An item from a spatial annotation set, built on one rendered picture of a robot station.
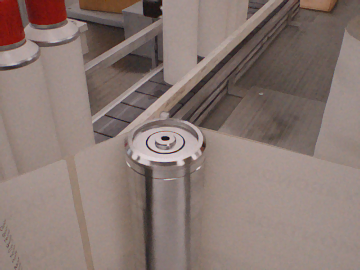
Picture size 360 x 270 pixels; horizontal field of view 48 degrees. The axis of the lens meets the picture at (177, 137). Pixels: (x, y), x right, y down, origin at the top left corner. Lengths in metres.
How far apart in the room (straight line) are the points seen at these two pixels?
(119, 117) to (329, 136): 0.29
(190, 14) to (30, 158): 0.30
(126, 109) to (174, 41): 0.12
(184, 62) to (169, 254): 0.42
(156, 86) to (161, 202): 0.45
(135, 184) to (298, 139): 0.37
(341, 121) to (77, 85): 0.24
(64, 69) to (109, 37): 0.57
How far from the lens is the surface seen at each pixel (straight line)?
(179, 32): 0.58
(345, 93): 0.35
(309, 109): 0.59
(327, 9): 1.19
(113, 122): 0.54
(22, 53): 0.34
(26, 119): 0.36
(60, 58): 0.38
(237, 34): 0.73
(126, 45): 0.56
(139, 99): 0.59
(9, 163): 0.36
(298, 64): 0.84
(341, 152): 0.37
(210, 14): 0.68
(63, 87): 0.39
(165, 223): 0.19
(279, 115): 0.57
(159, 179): 0.17
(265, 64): 0.83
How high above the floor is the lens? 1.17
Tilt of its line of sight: 35 degrees down
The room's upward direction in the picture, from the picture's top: straight up
